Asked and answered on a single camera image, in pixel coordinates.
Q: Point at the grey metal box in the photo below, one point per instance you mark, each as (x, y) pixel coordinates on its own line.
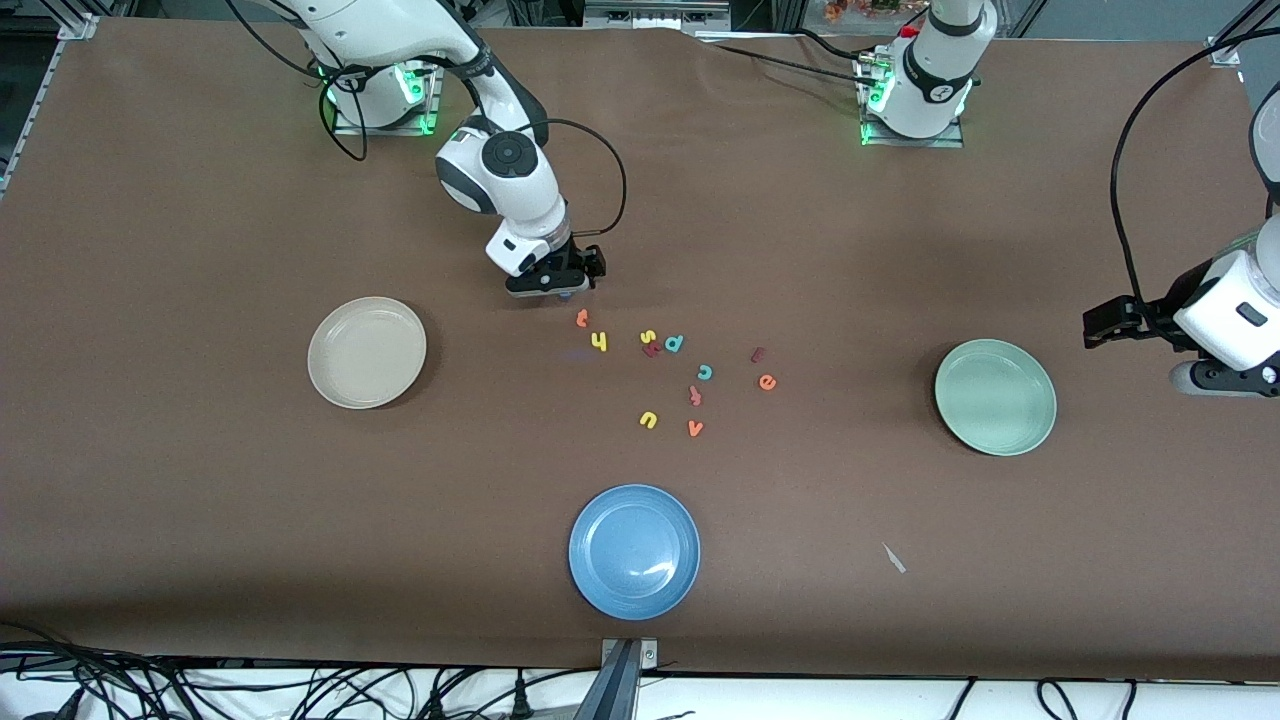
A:
(655, 15)

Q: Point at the black power plug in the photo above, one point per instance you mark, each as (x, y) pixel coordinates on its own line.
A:
(437, 705)
(520, 697)

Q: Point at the brown table cover sheet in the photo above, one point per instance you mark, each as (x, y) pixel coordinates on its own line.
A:
(200, 520)

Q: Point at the aluminium frame rail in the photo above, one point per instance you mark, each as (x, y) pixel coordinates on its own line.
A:
(78, 27)

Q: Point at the orange colourful object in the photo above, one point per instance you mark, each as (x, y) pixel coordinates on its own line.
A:
(850, 10)

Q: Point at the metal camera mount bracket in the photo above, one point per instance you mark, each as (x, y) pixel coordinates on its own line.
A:
(620, 685)

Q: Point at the beige brown plate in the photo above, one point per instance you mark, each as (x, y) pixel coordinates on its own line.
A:
(365, 355)

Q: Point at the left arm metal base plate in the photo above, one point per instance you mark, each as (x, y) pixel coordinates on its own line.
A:
(910, 143)

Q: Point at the white paper scrap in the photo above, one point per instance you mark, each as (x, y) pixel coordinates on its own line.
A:
(894, 559)

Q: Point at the blue plate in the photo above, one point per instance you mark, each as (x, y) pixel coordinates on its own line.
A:
(634, 550)

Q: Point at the green plate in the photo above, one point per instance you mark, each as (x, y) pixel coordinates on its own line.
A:
(995, 400)

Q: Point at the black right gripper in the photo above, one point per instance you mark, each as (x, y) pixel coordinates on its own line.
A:
(572, 261)

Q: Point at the aluminium frame profile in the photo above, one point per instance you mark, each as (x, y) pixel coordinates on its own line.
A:
(1222, 50)

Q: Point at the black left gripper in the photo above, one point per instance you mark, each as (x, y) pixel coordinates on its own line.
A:
(1152, 317)

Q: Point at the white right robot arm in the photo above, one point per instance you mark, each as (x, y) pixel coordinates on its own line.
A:
(510, 170)

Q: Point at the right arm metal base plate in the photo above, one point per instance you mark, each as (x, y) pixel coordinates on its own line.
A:
(380, 131)

